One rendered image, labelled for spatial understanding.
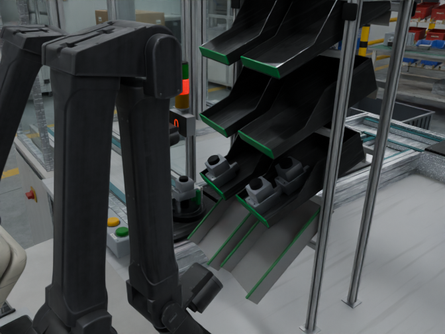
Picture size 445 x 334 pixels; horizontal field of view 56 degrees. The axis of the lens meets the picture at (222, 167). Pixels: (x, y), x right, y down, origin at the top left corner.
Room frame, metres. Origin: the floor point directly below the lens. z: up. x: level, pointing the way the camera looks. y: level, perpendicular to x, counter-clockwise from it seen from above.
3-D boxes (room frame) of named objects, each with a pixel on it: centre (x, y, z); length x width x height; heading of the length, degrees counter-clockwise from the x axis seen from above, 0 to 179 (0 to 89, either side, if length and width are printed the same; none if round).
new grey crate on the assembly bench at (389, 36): (6.29, -2.51, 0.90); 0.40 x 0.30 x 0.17; 138
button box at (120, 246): (1.13, 0.34, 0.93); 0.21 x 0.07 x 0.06; 38
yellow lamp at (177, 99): (1.42, 0.14, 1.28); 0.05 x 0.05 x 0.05
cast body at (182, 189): (1.20, 0.11, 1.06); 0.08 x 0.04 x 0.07; 126
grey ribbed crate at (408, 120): (2.94, -1.12, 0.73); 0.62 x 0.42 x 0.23; 38
